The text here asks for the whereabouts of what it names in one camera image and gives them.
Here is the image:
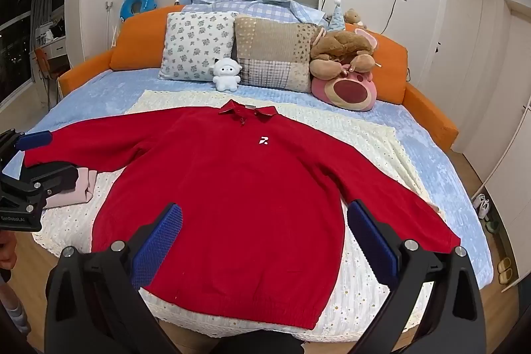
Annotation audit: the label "white sneakers on floor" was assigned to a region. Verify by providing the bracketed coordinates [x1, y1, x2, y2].
[473, 193, 491, 219]

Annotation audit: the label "light blue bed sheet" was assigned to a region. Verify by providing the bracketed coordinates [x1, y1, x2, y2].
[1, 69, 495, 288]

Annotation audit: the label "orange sofa bed frame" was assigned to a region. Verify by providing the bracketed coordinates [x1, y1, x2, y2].
[59, 5, 458, 151]

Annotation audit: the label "beige patchwork pillow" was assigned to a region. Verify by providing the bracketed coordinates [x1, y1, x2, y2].
[235, 15, 319, 94]

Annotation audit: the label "orange chair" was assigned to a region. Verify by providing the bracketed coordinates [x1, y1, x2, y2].
[34, 48, 60, 109]

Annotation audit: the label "red polo sweater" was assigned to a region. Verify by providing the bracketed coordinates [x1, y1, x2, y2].
[23, 99, 462, 331]

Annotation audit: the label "white desk by window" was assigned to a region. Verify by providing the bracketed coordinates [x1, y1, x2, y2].
[35, 21, 67, 59]

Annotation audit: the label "slippers on floor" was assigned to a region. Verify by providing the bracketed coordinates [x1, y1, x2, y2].
[497, 257, 513, 286]

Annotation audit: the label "small bear with party hat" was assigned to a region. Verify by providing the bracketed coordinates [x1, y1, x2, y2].
[328, 0, 366, 31]

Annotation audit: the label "blue checkered blanket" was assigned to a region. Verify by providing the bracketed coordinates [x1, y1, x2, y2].
[183, 0, 325, 25]

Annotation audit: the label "pink strawberry bear plush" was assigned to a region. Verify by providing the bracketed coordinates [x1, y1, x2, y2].
[311, 29, 377, 111]

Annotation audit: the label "person left hand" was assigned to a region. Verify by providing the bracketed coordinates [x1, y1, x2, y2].
[0, 231, 17, 270]

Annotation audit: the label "small white plush sheep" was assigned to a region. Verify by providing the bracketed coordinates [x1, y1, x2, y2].
[212, 57, 242, 92]

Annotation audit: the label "brown bear plush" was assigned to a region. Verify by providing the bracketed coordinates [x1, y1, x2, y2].
[309, 28, 377, 81]

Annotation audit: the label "white daisy eyelet blanket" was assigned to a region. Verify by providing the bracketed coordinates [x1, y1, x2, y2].
[31, 89, 445, 343]

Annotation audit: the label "folded pink garment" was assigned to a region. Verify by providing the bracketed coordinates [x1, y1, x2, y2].
[44, 167, 97, 209]

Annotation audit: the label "floral white pillow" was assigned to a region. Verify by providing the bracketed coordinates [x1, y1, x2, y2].
[158, 12, 239, 82]

